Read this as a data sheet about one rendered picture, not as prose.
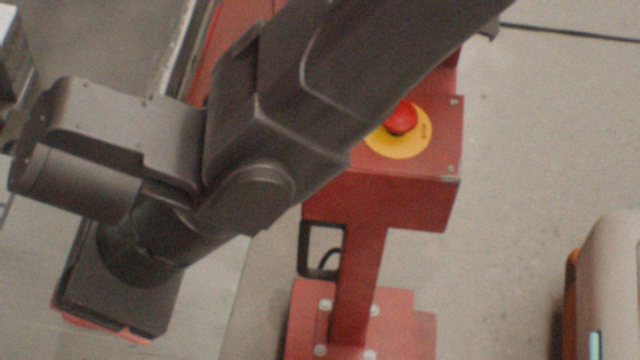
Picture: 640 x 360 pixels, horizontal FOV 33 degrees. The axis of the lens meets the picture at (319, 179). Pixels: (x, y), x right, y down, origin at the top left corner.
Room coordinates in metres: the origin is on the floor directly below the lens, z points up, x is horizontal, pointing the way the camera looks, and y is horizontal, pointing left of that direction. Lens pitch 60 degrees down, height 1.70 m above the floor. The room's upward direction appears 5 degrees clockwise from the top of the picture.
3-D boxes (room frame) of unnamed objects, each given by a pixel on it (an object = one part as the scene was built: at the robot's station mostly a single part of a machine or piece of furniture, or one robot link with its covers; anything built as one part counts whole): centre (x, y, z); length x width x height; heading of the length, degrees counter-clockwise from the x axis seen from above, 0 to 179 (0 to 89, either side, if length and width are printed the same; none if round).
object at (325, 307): (0.66, -0.06, 0.13); 0.10 x 0.10 x 0.01; 89
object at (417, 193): (0.66, -0.06, 0.75); 0.20 x 0.16 x 0.18; 179
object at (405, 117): (0.61, -0.07, 0.79); 0.04 x 0.04 x 0.04
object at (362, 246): (0.66, -0.06, 0.39); 0.05 x 0.05 x 0.54; 89
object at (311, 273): (0.66, -0.01, 0.40); 0.06 x 0.02 x 0.18; 89
